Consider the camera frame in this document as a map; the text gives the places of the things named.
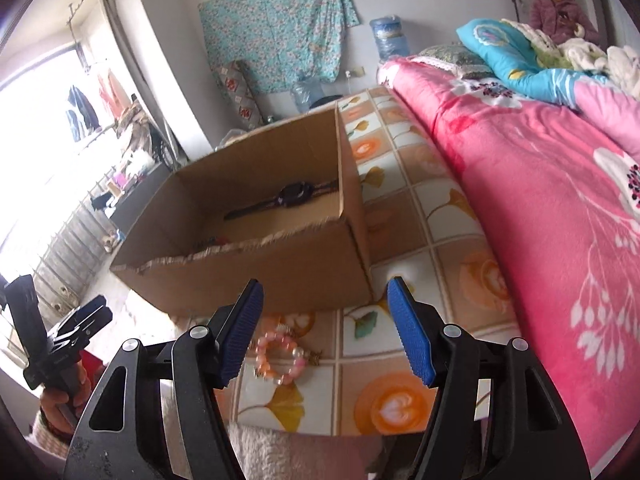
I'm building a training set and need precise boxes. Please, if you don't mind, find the long patterned bolster cushion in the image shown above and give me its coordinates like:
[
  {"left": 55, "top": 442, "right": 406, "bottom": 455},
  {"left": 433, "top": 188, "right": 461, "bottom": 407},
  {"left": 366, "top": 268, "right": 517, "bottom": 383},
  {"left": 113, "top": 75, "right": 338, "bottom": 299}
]
[{"left": 214, "top": 59, "right": 265, "bottom": 132}]

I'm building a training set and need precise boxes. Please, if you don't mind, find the pink floral blanket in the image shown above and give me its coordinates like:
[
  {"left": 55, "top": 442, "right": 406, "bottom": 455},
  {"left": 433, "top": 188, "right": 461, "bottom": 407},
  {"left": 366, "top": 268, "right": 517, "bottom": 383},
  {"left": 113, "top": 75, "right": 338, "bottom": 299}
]
[{"left": 377, "top": 55, "right": 640, "bottom": 471}]

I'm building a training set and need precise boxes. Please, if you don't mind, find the brown cardboard box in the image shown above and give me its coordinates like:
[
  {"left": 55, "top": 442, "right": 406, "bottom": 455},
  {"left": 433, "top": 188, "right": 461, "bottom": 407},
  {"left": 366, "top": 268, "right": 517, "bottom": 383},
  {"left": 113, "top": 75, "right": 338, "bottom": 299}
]
[{"left": 109, "top": 107, "right": 373, "bottom": 318}]

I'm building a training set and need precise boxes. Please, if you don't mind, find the dark hanging jacket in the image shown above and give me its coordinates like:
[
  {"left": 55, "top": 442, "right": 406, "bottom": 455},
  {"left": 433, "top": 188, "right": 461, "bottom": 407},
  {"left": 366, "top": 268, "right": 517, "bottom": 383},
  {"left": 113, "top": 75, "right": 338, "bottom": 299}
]
[{"left": 66, "top": 85, "right": 99, "bottom": 142}]

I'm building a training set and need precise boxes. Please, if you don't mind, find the teal floral wall cloth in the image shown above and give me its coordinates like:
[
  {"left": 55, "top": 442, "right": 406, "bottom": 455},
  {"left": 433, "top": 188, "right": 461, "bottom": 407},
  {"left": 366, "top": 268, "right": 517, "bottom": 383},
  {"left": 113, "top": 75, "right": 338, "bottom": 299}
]
[{"left": 198, "top": 0, "right": 361, "bottom": 95}]

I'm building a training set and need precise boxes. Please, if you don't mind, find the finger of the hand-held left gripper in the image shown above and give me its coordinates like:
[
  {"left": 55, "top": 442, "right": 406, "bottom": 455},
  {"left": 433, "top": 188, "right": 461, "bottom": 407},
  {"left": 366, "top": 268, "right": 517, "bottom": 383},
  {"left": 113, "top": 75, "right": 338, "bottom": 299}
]
[
  {"left": 55, "top": 295, "right": 110, "bottom": 333},
  {"left": 52, "top": 306, "right": 114, "bottom": 356}
]

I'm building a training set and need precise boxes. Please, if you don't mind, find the blue floral quilt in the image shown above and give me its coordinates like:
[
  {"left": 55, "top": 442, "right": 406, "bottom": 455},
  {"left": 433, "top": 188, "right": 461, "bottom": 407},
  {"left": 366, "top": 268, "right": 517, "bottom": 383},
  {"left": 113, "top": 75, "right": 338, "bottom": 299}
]
[{"left": 457, "top": 17, "right": 608, "bottom": 108}]

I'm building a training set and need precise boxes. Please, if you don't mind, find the pink hanging garment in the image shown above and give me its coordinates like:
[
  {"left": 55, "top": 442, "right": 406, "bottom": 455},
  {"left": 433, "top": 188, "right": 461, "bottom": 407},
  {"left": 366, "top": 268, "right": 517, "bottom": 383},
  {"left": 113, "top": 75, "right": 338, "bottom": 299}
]
[{"left": 97, "top": 69, "right": 127, "bottom": 117}]

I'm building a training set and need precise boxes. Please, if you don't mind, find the white plastic bag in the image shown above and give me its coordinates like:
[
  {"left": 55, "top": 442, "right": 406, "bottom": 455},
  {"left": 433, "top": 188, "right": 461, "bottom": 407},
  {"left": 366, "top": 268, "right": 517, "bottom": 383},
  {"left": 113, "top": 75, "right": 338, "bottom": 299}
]
[{"left": 216, "top": 129, "right": 247, "bottom": 150}]

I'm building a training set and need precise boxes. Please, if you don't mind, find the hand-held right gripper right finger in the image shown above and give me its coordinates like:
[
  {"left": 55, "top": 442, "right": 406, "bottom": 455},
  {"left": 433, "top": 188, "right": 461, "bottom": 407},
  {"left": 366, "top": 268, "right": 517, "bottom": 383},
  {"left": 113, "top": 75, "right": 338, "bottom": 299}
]
[{"left": 387, "top": 276, "right": 591, "bottom": 480}]

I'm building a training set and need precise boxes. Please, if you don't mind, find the metal balcony railing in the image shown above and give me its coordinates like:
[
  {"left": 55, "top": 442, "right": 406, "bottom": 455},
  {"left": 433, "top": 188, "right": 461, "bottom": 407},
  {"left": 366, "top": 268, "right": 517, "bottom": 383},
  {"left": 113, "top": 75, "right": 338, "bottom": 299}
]
[{"left": 32, "top": 170, "right": 126, "bottom": 313}]

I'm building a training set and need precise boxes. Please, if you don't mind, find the dark grey cabinet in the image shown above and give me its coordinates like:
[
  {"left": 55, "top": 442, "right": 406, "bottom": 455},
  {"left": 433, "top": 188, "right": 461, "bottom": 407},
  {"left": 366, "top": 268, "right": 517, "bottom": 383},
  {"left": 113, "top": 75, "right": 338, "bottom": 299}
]
[{"left": 109, "top": 160, "right": 193, "bottom": 261}]

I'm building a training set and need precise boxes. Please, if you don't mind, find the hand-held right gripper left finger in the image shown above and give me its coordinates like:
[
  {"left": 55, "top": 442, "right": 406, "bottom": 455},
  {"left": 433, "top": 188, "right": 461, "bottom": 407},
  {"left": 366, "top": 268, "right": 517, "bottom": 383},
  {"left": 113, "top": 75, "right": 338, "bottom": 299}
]
[{"left": 65, "top": 280, "right": 264, "bottom": 480}]

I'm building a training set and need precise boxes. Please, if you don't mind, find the clear plastic water bottle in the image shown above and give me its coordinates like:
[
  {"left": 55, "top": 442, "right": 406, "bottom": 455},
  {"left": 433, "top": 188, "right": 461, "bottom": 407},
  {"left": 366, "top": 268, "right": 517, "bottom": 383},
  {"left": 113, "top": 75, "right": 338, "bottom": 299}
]
[{"left": 291, "top": 79, "right": 325, "bottom": 113}]

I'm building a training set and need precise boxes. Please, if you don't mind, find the pile of clothes and bags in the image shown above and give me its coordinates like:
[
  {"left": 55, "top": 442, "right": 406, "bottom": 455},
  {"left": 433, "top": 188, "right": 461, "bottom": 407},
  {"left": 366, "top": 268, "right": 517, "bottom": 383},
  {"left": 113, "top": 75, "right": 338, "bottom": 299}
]
[{"left": 116, "top": 100, "right": 158, "bottom": 171}]

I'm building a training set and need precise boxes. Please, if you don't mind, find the dark purple strap watch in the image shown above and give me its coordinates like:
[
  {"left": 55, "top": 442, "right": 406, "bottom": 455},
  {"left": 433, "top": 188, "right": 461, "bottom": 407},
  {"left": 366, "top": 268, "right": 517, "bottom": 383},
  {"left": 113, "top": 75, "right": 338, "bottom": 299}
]
[{"left": 223, "top": 180, "right": 341, "bottom": 221}]

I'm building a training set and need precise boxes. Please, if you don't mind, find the patterned lace-edged pillow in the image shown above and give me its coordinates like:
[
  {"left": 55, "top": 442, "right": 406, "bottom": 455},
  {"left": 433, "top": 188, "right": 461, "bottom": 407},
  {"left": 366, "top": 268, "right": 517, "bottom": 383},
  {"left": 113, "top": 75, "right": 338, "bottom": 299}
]
[{"left": 415, "top": 44, "right": 493, "bottom": 80}]

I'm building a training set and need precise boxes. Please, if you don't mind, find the blue water jug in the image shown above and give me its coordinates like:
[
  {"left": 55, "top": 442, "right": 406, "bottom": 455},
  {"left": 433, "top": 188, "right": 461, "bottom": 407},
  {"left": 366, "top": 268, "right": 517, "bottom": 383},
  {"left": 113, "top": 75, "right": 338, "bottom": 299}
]
[{"left": 369, "top": 15, "right": 410, "bottom": 62}]

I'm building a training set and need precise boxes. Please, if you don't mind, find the peach bead bracelet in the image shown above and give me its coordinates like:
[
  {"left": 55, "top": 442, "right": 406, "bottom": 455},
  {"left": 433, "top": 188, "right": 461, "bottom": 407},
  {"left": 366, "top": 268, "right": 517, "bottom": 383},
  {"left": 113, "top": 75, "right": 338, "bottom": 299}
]
[{"left": 254, "top": 327, "right": 307, "bottom": 387}]

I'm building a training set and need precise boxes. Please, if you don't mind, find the cream knit blanket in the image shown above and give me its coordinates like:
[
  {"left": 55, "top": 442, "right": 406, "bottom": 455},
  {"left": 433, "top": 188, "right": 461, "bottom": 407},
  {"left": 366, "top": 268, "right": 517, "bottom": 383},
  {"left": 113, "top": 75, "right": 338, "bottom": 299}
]
[{"left": 502, "top": 19, "right": 640, "bottom": 92}]

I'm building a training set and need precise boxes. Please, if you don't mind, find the person's left forearm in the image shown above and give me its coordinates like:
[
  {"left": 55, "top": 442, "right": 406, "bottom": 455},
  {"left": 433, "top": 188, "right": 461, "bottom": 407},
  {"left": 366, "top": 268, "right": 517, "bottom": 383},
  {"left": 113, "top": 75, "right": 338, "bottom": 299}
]
[{"left": 27, "top": 407, "right": 83, "bottom": 461}]

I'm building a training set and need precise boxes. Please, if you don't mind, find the person's left hand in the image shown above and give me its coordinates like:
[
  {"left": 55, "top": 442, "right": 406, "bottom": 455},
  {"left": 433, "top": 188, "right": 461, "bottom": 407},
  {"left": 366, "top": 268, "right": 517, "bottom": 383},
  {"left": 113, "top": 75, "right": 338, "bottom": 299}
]
[{"left": 39, "top": 382, "right": 76, "bottom": 423}]

